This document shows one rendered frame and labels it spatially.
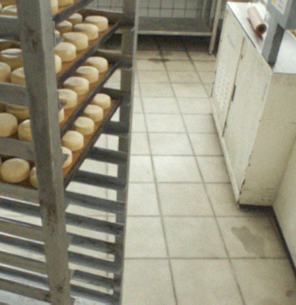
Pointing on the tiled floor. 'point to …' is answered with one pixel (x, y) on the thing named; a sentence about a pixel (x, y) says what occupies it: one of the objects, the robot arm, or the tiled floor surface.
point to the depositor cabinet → (254, 110)
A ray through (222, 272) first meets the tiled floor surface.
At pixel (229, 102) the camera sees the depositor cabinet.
